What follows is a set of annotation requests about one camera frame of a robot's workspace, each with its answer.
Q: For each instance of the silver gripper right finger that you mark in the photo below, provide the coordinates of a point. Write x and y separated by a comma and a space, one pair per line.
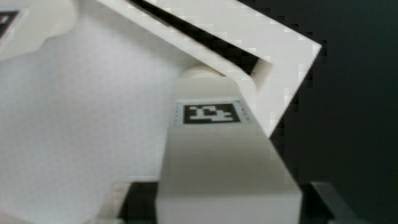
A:
325, 209

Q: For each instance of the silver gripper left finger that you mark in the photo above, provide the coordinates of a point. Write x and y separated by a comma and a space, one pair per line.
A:
128, 205

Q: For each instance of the white desk leg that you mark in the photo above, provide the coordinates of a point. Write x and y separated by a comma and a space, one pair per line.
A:
34, 20
226, 184

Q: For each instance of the white desk top tray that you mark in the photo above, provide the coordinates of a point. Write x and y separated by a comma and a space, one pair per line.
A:
86, 104

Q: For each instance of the white L-shaped fence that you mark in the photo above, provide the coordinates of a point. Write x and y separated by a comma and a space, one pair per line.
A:
258, 50

